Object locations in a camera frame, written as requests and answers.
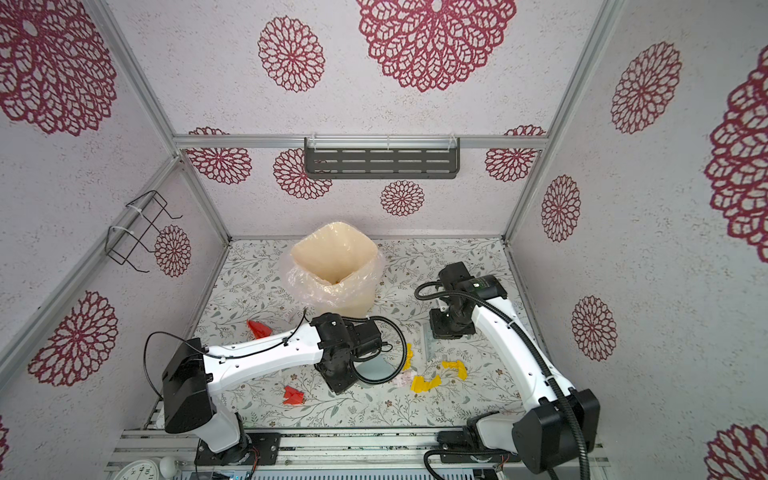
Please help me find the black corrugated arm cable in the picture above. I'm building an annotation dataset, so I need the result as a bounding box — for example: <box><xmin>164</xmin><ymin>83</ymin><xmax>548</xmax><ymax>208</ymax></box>
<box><xmin>413</xmin><ymin>280</ymin><xmax>592</xmax><ymax>480</ymax></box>

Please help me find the cream trash bin with liner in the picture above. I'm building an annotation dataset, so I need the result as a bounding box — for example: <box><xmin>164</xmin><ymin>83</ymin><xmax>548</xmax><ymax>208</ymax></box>
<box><xmin>279</xmin><ymin>222</ymin><xmax>386</xmax><ymax>317</ymax></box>

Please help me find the red paper scrap lower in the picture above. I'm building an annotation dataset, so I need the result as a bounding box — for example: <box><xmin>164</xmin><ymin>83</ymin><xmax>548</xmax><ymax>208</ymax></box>
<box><xmin>283</xmin><ymin>386</ymin><xmax>305</xmax><ymax>406</ymax></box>

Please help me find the red paper scrap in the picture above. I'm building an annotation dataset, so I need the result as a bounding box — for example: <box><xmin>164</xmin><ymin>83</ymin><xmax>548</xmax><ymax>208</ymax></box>
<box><xmin>247</xmin><ymin>320</ymin><xmax>272</xmax><ymax>339</ymax></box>
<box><xmin>283</xmin><ymin>386</ymin><xmax>305</xmax><ymax>406</ymax></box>

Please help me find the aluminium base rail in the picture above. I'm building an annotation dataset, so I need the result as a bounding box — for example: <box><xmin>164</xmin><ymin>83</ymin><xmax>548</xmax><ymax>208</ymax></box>
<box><xmin>107</xmin><ymin>425</ymin><xmax>611</xmax><ymax>475</ymax></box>

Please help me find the grey-green plastic dustpan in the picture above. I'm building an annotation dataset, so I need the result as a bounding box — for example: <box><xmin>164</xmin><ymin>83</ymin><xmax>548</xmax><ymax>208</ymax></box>
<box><xmin>353</xmin><ymin>356</ymin><xmax>396</xmax><ymax>385</ymax></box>

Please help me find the dark grey wall shelf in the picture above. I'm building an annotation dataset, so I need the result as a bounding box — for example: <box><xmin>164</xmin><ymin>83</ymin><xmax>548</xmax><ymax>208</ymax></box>
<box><xmin>303</xmin><ymin>137</ymin><xmax>461</xmax><ymax>180</ymax></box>

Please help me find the yellow paper scrap right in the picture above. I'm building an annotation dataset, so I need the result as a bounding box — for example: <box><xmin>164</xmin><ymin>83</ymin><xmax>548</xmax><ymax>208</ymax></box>
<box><xmin>442</xmin><ymin>360</ymin><xmax>468</xmax><ymax>381</ymax></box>

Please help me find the white bristle hand brush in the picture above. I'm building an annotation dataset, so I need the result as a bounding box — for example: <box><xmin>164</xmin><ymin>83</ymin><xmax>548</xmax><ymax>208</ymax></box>
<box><xmin>422</xmin><ymin>324</ymin><xmax>440</xmax><ymax>363</ymax></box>

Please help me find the red paper scrap upper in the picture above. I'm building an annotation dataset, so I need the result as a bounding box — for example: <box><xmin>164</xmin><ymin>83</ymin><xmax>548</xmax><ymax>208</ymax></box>
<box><xmin>247</xmin><ymin>320</ymin><xmax>272</xmax><ymax>339</ymax></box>

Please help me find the yellow paper scrap lower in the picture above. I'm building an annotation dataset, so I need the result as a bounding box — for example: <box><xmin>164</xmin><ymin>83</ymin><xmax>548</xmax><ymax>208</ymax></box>
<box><xmin>410</xmin><ymin>375</ymin><xmax>442</xmax><ymax>393</ymax></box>

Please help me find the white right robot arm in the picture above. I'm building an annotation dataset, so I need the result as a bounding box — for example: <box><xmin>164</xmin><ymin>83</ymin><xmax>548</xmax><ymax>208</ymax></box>
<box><xmin>414</xmin><ymin>262</ymin><xmax>601</xmax><ymax>479</ymax></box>

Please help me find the white dial gauge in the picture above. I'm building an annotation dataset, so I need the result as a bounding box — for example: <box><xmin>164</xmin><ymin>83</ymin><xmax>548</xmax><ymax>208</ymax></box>
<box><xmin>111</xmin><ymin>459</ymin><xmax>161</xmax><ymax>480</ymax></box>

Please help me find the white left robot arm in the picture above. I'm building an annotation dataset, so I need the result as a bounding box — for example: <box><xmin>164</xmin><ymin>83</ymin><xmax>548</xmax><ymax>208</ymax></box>
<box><xmin>159</xmin><ymin>313</ymin><xmax>388</xmax><ymax>467</ymax></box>

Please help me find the yellow paper scrap tall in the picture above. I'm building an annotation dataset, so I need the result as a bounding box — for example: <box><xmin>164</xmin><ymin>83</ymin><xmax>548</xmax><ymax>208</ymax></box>
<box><xmin>403</xmin><ymin>343</ymin><xmax>414</xmax><ymax>371</ymax></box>

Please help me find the pink study paper scrap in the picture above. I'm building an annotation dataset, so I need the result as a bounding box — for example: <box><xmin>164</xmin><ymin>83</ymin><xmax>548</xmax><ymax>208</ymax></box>
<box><xmin>392</xmin><ymin>370</ymin><xmax>415</xmax><ymax>389</ymax></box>

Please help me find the black wire wall basket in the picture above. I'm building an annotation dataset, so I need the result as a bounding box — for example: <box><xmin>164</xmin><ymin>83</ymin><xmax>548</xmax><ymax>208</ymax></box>
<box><xmin>103</xmin><ymin>190</ymin><xmax>182</xmax><ymax>274</ymax></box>

